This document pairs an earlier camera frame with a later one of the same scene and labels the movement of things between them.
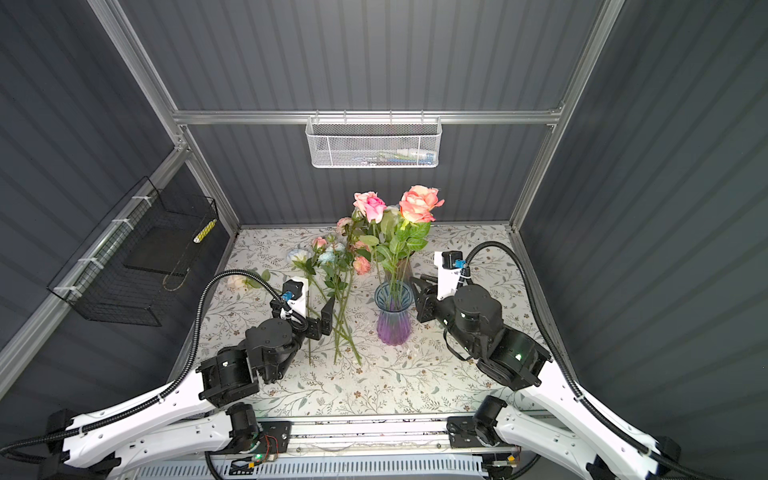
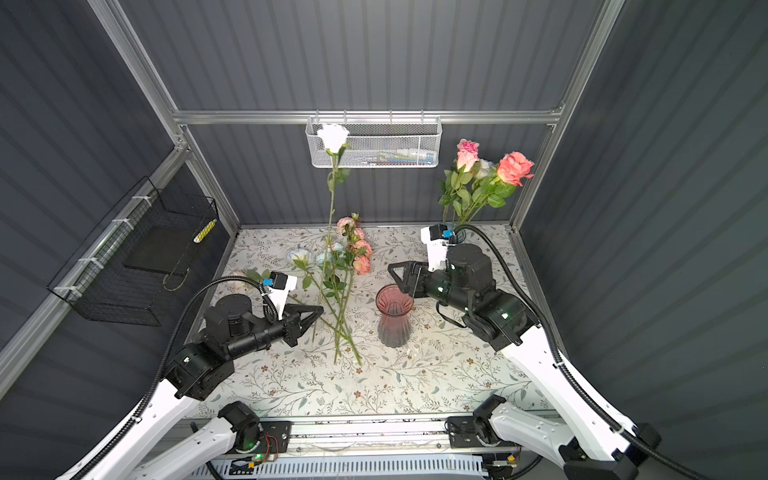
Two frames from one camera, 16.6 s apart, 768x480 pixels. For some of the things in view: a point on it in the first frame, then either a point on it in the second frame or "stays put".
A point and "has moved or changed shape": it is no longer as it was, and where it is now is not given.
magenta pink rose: x=371 y=205 -> x=467 y=146
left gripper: x=314 y=330 -> x=293 y=323
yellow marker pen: x=202 y=233 stays put
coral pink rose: x=416 y=208 -> x=512 y=169
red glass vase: x=401 y=270 has moved or changed shape
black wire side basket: x=133 y=267 stays put
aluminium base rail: x=376 y=437 stays put
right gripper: x=427 y=299 -> x=415 y=273
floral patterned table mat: x=349 y=367 stays put
